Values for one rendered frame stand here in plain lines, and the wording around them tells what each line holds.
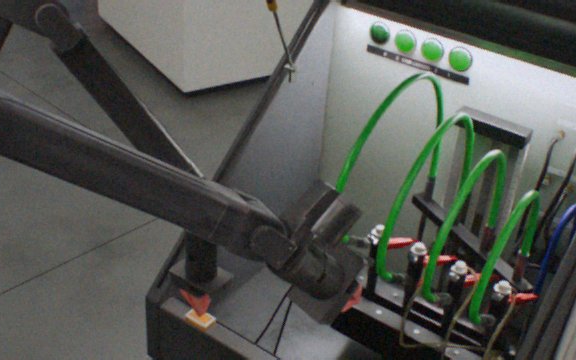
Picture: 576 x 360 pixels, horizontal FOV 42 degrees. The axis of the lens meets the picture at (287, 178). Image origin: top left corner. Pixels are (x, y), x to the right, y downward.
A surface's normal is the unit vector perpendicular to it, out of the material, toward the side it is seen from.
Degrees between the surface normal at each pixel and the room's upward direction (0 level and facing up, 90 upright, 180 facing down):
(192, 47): 90
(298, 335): 0
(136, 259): 0
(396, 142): 90
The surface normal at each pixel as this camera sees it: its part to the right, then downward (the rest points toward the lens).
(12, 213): 0.07, -0.84
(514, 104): -0.59, 0.40
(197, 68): 0.54, 0.48
